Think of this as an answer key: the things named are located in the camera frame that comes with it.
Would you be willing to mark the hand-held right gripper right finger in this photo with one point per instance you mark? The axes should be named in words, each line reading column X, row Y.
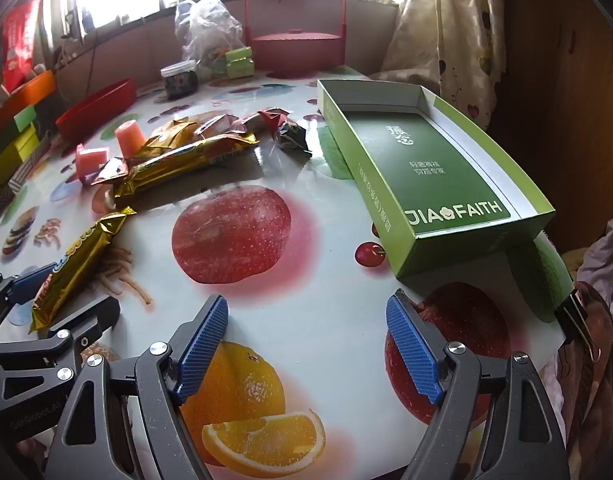
column 414, row 350

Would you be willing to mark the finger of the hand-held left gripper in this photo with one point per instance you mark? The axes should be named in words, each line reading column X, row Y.
column 89, row 317
column 31, row 281

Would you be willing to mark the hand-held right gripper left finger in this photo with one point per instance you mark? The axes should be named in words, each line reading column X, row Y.
column 202, row 347

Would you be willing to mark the long gold snack bar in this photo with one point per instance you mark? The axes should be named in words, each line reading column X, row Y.
column 71, row 270
column 186, row 160

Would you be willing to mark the pink jelly cup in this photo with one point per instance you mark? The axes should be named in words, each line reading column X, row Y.
column 91, row 161
column 131, row 136

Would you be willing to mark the green cardboard box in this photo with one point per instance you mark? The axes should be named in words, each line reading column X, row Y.
column 436, row 160

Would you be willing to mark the orange gold snack packet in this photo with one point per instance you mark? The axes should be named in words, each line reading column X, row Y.
column 209, row 127
column 166, row 138

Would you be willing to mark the dark candy packet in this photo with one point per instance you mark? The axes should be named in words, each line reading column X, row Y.
column 291, row 136

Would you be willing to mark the red foil candy packet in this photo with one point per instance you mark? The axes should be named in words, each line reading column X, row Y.
column 274, row 117

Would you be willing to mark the fruit printed tablecloth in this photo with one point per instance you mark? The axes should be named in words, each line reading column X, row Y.
column 311, row 260

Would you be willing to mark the brown patterned cloth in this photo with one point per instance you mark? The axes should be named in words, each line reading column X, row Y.
column 593, row 375

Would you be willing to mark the red oval tray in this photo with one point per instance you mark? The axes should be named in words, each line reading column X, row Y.
column 96, row 110

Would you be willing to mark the orange box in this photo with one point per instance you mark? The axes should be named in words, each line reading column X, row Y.
column 26, row 96

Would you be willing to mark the pale purple cloth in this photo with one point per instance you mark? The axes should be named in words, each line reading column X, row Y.
column 603, row 260

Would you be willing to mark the red printed bag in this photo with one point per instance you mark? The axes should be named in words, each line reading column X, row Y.
column 19, row 45

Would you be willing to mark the dark jar with clear lid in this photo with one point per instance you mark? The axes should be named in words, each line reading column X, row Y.
column 179, row 81

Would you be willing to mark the green lidded jar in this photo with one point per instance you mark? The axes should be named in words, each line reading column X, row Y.
column 239, row 62

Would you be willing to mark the brown wooden wardrobe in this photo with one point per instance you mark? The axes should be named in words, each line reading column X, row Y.
column 551, row 85

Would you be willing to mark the clear plastic bag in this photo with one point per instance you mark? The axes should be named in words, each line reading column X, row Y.
column 206, row 30

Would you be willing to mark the cream patterned curtain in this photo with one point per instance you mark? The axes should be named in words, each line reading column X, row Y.
column 451, row 35

